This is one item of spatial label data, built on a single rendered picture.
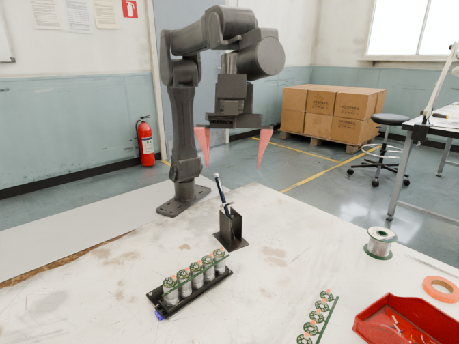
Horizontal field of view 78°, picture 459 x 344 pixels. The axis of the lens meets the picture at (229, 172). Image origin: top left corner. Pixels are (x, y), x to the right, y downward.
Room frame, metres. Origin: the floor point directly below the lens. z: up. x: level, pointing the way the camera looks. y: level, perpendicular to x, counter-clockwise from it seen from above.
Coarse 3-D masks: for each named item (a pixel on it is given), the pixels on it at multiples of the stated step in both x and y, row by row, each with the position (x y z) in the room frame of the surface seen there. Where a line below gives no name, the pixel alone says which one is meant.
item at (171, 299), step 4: (176, 284) 0.37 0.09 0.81; (164, 288) 0.37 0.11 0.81; (168, 288) 0.36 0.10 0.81; (172, 288) 0.36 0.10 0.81; (164, 292) 0.37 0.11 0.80; (172, 292) 0.36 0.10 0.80; (176, 292) 0.37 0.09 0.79; (168, 296) 0.36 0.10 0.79; (172, 296) 0.36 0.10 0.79; (176, 296) 0.37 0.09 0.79; (168, 300) 0.36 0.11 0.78; (172, 300) 0.36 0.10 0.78; (176, 300) 0.37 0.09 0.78; (168, 304) 0.36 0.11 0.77; (172, 304) 0.36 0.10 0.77
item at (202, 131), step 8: (216, 120) 0.53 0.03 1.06; (224, 120) 0.53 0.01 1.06; (200, 128) 0.49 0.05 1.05; (208, 128) 0.54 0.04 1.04; (224, 128) 0.55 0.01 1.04; (232, 128) 0.53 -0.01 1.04; (200, 136) 0.49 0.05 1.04; (208, 136) 0.54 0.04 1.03; (200, 144) 0.49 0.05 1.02; (208, 144) 0.53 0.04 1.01; (208, 152) 0.52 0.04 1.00; (208, 160) 0.51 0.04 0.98
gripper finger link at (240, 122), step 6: (234, 120) 0.49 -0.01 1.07; (240, 120) 0.49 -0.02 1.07; (246, 120) 0.49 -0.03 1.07; (252, 120) 0.49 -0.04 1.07; (258, 120) 0.49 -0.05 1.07; (234, 126) 0.49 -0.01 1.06; (240, 126) 0.49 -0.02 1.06; (246, 126) 0.49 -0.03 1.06; (252, 126) 0.49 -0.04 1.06; (258, 126) 0.49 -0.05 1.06; (264, 126) 0.48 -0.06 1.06; (270, 126) 0.48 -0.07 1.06; (264, 132) 0.48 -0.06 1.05; (270, 132) 0.48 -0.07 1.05; (264, 138) 0.48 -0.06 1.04; (264, 144) 0.48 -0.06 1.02; (258, 150) 0.52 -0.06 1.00; (258, 156) 0.49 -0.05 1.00; (258, 162) 0.49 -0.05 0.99; (258, 168) 0.49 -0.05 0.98
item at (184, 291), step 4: (184, 272) 0.40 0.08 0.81; (180, 280) 0.38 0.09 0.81; (184, 280) 0.38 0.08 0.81; (184, 284) 0.38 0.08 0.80; (188, 284) 0.39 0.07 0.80; (180, 288) 0.38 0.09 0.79; (184, 288) 0.38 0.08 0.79; (188, 288) 0.38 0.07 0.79; (180, 292) 0.38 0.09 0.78; (184, 292) 0.38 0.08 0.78; (188, 292) 0.38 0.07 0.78; (184, 296) 0.38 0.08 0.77
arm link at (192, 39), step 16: (208, 16) 0.57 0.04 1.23; (224, 16) 0.52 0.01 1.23; (240, 16) 0.54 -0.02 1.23; (176, 32) 0.70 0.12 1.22; (192, 32) 0.64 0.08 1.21; (208, 32) 0.57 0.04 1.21; (224, 32) 0.53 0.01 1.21; (240, 32) 0.54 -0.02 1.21; (160, 48) 0.75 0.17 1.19; (176, 48) 0.70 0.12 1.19; (192, 48) 0.65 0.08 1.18; (208, 48) 0.64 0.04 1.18; (160, 64) 0.75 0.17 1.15
